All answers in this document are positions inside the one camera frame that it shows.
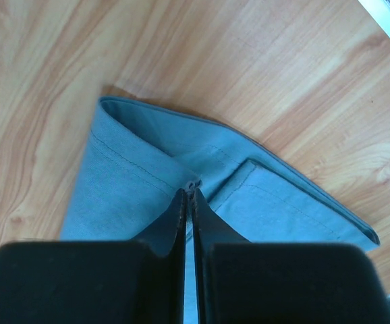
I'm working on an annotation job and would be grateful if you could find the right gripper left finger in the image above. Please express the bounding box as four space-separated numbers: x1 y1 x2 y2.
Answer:
0 190 186 323

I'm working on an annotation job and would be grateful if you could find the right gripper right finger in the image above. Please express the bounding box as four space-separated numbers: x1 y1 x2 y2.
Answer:
192 190 390 323

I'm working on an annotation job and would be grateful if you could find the grey-blue t shirt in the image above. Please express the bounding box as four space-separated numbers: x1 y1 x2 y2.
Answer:
59 95 381 324

